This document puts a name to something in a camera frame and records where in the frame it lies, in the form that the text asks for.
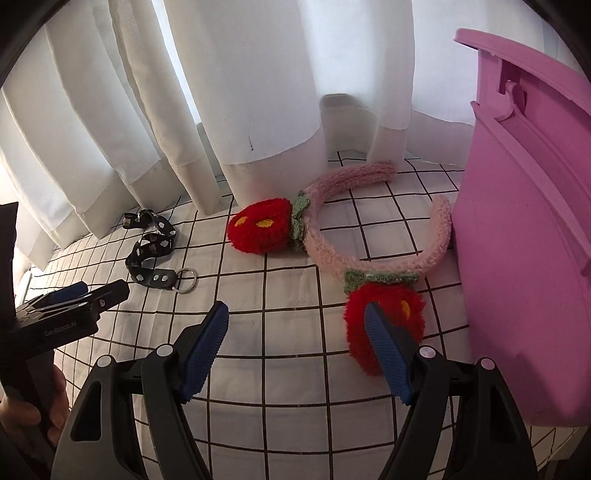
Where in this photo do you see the person's left hand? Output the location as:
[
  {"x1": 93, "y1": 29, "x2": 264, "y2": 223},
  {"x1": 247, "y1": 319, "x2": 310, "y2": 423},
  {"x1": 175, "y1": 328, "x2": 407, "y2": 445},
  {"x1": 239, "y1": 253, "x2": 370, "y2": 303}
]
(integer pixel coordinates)
[{"x1": 1, "y1": 365, "x2": 70, "y2": 459}]

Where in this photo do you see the white grid tablecloth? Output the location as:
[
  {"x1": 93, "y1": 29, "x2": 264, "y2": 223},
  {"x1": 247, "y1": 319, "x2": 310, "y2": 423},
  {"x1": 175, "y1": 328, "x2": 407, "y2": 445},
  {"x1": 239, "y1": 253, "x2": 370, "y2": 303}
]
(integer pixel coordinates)
[{"x1": 13, "y1": 149, "x2": 578, "y2": 480}]

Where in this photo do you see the pink strawberry headband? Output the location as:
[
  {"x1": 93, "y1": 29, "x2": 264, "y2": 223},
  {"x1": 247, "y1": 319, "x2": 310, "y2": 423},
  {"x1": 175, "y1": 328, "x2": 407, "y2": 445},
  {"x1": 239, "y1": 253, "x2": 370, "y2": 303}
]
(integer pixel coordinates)
[{"x1": 228, "y1": 162, "x2": 452, "y2": 376}]

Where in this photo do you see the white curtain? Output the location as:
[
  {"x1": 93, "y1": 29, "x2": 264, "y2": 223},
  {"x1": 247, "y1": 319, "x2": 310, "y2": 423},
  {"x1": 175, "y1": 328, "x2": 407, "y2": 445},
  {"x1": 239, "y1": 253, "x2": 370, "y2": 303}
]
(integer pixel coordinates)
[{"x1": 1, "y1": 1, "x2": 590, "y2": 268}]

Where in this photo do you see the pink plastic storage bin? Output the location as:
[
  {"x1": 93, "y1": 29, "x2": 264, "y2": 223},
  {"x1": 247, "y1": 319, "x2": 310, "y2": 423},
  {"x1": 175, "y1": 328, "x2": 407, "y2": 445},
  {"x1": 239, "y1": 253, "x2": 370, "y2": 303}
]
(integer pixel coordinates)
[{"x1": 453, "y1": 29, "x2": 590, "y2": 427}]

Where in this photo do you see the black studded strap keychain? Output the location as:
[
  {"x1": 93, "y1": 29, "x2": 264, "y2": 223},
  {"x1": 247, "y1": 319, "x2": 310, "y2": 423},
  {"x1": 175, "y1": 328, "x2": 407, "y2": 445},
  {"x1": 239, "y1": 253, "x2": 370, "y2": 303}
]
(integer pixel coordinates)
[{"x1": 122, "y1": 209, "x2": 198, "y2": 294}]

